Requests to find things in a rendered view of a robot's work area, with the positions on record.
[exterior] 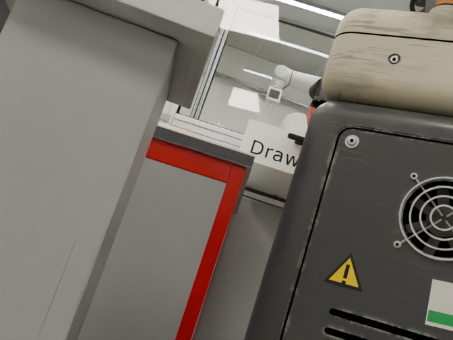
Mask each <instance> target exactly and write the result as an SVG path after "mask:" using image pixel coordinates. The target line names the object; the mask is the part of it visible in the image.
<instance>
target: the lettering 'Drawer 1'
mask: <svg viewBox="0 0 453 340"><path fill-rule="evenodd" d="M255 142H258V143H260V144H261V145H262V149H261V151H260V152H258V153H256V152H252V151H253V147H254V145H255ZM263 149H264V145H263V144H262V143H261V142H259V141H257V140H254V141H253V145H252V147H251V151H250V153H253V154H261V153H262V151H263ZM269 150H273V149H272V148H271V149H269V148H267V151H266V155H265V157H267V154H268V151H269ZM276 152H279V153H280V154H281V156H280V155H278V154H276V155H274V156H273V159H274V161H279V162H281V160H282V156H283V154H282V152H281V151H278V150H276ZM275 156H278V157H280V159H279V160H276V159H275ZM292 158H293V167H295V165H296V164H297V161H298V159H297V161H296V163H295V156H292V157H291V159H290V161H289V154H286V164H287V165H288V164H289V163H290V162H291V160H292Z"/></svg>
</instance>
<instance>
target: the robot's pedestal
mask: <svg viewBox="0 0 453 340"><path fill-rule="evenodd" d="M5 1H6V3H7V6H8V8H9V10H10V14H9V16H8V18H7V20H6V22H5V25H4V27H3V29H2V31H1V33H0V340H78V337H79V334H80V331H81V329H82V325H83V323H84V320H85V318H86V315H87V313H88V309H89V307H90V304H91V302H92V298H93V296H94V293H95V291H96V288H97V285H98V282H99V280H100V277H101V274H102V272H103V269H104V266H105V264H106V261H107V258H108V256H109V253H110V251H111V248H112V245H113V242H114V240H115V237H116V234H117V232H118V229H119V226H120V224H121V221H122V218H123V215H124V213H125V210H126V208H127V205H128V202H129V199H130V197H131V193H132V192H133V188H134V186H135V183H136V181H137V178H138V175H139V173H140V170H141V168H142V164H143V162H144V159H145V157H146V153H147V151H148V148H149V146H150V143H151V141H152V137H153V135H154V132H155V129H156V126H157V124H158V121H159V119H160V116H161V113H162V110H163V108H164V105H165V103H166V101H168V102H171V103H174V104H176V105H180V106H182V107H185V108H188V109H190V108H191V106H192V105H193V101H194V98H195V96H196V93H197V91H198V87H199V85H200V82H201V79H202V76H203V73H204V70H205V68H206V64H207V62H208V58H209V56H210V53H211V50H212V47H213V44H214V41H215V38H216V35H217V33H218V29H219V27H220V23H221V21H222V18H223V15H224V9H222V8H219V7H217V6H215V5H212V4H209V3H206V2H204V1H201V0H5Z"/></svg>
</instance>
